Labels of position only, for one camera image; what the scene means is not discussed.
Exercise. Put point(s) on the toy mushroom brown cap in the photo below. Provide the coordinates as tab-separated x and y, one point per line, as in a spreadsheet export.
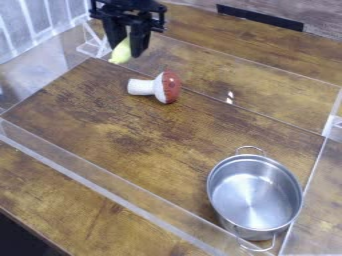
165	87

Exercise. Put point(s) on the stainless steel pot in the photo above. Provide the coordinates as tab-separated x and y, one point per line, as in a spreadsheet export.
255	196

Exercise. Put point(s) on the clear acrylic enclosure panel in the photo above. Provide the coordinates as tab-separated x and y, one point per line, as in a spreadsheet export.
103	169

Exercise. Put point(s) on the black bar on table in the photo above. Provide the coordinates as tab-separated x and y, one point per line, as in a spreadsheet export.
262	18

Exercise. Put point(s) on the clear acrylic triangle bracket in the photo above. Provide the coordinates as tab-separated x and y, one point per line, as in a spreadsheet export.
95	45

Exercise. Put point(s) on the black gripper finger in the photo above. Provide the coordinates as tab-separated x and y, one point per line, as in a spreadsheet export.
115	30
139	37

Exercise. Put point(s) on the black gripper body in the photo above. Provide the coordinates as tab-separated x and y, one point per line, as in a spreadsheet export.
120	13

